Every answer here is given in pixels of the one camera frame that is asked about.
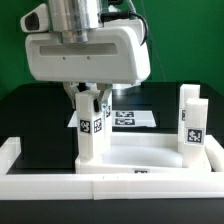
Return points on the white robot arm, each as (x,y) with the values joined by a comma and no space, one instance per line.
(84,41)

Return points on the white U-shaped obstacle fence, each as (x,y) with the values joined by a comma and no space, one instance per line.
(102,187)

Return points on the fiducial marker sheet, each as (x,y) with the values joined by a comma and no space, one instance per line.
(133,119)

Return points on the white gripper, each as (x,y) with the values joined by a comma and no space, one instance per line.
(113,54)

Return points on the white desk top tray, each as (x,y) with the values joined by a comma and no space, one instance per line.
(141,153)

